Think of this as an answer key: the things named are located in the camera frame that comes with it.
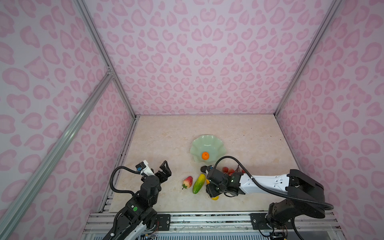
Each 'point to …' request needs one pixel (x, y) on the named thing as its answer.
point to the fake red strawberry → (187, 182)
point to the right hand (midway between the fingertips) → (210, 189)
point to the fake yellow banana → (215, 198)
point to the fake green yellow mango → (199, 183)
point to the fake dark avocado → (203, 169)
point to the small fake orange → (205, 155)
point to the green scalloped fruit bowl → (209, 143)
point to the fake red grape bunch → (230, 171)
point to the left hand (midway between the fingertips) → (162, 163)
